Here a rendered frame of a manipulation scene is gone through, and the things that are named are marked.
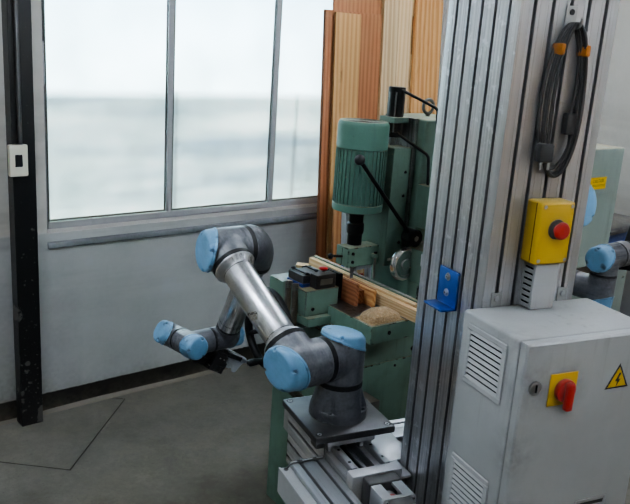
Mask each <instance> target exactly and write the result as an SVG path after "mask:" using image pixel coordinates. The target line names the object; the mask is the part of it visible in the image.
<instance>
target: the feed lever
mask: <svg viewBox="0 0 630 504"><path fill-rule="evenodd" d="M354 161H355V163H356V164H357V165H361V166H362V168H363V169H364V171H365V172H366V174H367V175H368V177H369V178H370V180H371V181H372V183H373V184H374V186H375V187H376V189H377V190H378V192H379V193H380V195H381V196H382V198H383V199H384V200H385V202H386V203H387V205H388V206H389V208H390V209H391V211H392V212H393V214H394V215H395V217H396V218H397V220H398V221H399V223H400V224H401V226H402V227H403V229H404V230H403V232H402V234H401V241H402V242H403V243H404V244H407V245H409V246H412V247H417V246H418V245H419V244H421V245H423V246H424V241H423V240H422V233H421V231H419V230H416V229H413V228H410V227H407V226H406V224H405V223H404V221H403V220H402V218H401V217H400V215H399V214H398V212H397V211H396V209H395V208H394V206H393V205H392V203H391V202H390V200H389V199H388V197H387V196H386V194H385V193H384V191H383V190H382V188H381V187H380V185H379V184H378V182H377V181H376V179H375V178H374V176H373V175H372V174H371V172H370V171H369V169H368V168H367V166H366V165H365V157H364V156H363V155H361V154H359V155H357V156H356V157H355V159H354Z"/></svg>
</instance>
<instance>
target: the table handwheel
mask: <svg viewBox="0 0 630 504"><path fill-rule="evenodd" d="M268 288H269V290H270V291H271V293H272V294H273V296H274V297H275V299H276V300H277V302H278V303H279V305H280V306H281V308H282V309H283V311H284V312H285V314H286V315H287V317H288V318H289V319H290V321H291V322H292V318H291V315H290V312H289V309H288V307H287V305H286V303H285V301H284V300H283V298H282V297H281V295H280V294H279V293H278V292H277V291H275V290H274V289H272V288H270V287H268ZM244 324H245V333H246V338H247V342H248V345H249V348H250V350H251V352H252V354H253V356H254V358H263V359H264V357H263V355H262V354H261V352H260V350H259V348H258V346H257V344H256V341H255V337H254V334H258V332H257V331H256V329H255V330H253V324H252V323H251V321H250V320H249V318H248V316H247V315H246V317H245V320H244ZM292 324H293V322H292Z"/></svg>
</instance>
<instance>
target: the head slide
mask: <svg viewBox="0 0 630 504"><path fill-rule="evenodd" d="M395 140H396V137H390V143H388V149H387V150H388V152H387V163H386V174H385V185H384V193H385V194H386V196H387V197H388V199H389V200H390V202H391V203H392V205H393V206H394V208H395V209H396V211H397V212H398V214H399V215H400V217H401V218H402V220H403V221H404V218H405V208H406V198H407V188H408V178H409V168H410V158H411V148H410V147H405V146H401V145H396V144H395ZM363 223H364V232H363V234H362V241H369V242H372V243H374V244H377V245H379V249H378V260H377V264H379V265H382V266H389V265H390V261H391V260H390V261H387V258H392V256H393V254H394V253H395V252H396V251H397V250H398V249H400V248H402V241H401V234H402V232H403V227H402V226H401V224H400V223H399V221H398V220H397V218H396V217H395V215H394V214H393V212H392V211H391V209H390V208H389V206H388V205H387V203H386V202H385V200H384V199H383V208H382V212H381V213H377V214H371V215H364V218H363Z"/></svg>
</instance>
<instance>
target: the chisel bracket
mask: <svg viewBox="0 0 630 504"><path fill-rule="evenodd" d="M378 249H379V245H377V244H374V243H372V242H369V241H362V242H361V245H358V246H354V245H349V244H347V243H344V244H337V253H336V255H343V257H336V263H337V264H340V265H342V266H344V267H347V268H350V269H354V268H355V267H357V266H364V265H372V264H373V261H374V258H372V257H371V253H374V251H377V254H378Z"/></svg>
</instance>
